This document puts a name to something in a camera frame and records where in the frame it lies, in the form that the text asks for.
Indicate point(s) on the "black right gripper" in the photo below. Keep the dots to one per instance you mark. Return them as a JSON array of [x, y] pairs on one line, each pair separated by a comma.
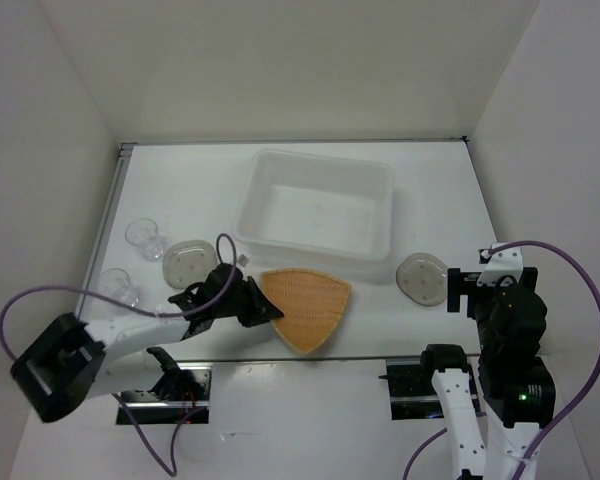
[[459, 281]]

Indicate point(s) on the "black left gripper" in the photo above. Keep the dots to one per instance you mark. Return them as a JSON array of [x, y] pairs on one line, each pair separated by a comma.
[[261, 309]]

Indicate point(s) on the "clear glass dish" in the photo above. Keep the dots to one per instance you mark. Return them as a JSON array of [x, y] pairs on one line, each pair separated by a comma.
[[422, 277], [188, 262]]

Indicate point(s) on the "orange woven triangular plate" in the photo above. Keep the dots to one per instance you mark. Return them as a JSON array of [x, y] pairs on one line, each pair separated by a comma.
[[313, 304]]

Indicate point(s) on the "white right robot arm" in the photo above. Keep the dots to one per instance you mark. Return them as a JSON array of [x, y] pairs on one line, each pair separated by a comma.
[[518, 391]]

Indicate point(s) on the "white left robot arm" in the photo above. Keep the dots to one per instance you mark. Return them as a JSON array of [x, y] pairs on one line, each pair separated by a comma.
[[68, 362]]

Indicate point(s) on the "translucent white plastic bin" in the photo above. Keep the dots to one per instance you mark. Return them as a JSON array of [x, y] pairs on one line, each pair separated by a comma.
[[324, 207]]

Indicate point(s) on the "clear plastic cup rear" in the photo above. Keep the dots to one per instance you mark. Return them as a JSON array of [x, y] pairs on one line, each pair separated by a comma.
[[143, 234]]

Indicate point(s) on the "clear plastic cup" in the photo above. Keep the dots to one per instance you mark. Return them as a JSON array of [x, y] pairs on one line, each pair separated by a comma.
[[143, 234], [116, 283]]

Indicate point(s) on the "clear plastic cup front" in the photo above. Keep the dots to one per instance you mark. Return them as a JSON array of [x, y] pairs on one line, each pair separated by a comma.
[[116, 283]]

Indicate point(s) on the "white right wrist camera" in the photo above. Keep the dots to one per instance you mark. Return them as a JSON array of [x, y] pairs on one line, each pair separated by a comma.
[[504, 267]]

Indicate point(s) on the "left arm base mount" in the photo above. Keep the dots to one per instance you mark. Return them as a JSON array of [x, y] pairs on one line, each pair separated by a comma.
[[188, 400]]

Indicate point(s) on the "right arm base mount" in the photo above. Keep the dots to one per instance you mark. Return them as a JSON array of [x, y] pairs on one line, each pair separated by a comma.
[[411, 395]]

